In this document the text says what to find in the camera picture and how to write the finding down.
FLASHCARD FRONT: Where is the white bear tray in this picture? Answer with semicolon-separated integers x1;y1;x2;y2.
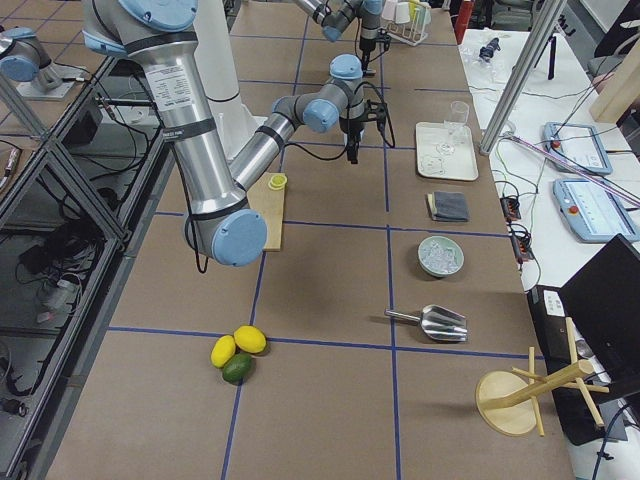
415;122;479;181

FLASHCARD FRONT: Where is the green bowl of ice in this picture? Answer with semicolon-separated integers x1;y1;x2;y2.
417;236;464;278

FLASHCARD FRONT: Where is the clear wine glass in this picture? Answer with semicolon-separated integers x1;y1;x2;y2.
440;101;470;155

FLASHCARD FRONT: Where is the yellow sponge cloth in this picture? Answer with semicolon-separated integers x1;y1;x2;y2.
426;193;436;219

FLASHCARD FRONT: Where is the black laptop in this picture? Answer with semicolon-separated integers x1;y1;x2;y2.
527;234;639;420

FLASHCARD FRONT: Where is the steel ice scoop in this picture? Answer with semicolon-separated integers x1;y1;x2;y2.
384;304;468;343

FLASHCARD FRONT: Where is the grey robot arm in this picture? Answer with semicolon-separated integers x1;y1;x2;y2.
83;1;391;267
294;0;384;53

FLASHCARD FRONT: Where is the far blue teach pendant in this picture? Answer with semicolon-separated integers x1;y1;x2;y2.
542;122;613;175

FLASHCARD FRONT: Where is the near blue teach pendant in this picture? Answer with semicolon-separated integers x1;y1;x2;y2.
552;179;639;243

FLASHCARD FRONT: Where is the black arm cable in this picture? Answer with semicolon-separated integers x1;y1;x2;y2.
284;79;396;162

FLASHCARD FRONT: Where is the blue teach pendant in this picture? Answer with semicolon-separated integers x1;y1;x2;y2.
542;122;613;175
552;179;639;243

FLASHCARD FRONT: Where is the yellow lemon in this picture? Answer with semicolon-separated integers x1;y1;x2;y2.
233;325;267;354
210;335;236;369

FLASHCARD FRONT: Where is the wooden cutting board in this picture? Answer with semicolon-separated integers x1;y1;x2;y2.
248;172;286;252

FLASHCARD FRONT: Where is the white cup rack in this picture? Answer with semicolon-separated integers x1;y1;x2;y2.
381;0;431;46

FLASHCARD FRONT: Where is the wooden cup tree stand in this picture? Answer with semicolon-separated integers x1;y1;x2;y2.
475;317;609;437

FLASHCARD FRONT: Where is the grey folded cloth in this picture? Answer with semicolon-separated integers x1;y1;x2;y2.
431;191;470;222

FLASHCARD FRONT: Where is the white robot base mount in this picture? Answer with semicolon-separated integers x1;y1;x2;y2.
193;0;266;163

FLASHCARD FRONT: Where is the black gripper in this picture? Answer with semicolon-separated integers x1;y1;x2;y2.
339;99;388;164

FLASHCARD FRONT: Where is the aluminium frame post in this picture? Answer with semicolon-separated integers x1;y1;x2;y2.
479;0;567;155

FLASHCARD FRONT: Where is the bottom lemon slice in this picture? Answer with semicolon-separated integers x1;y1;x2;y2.
267;173;288;191

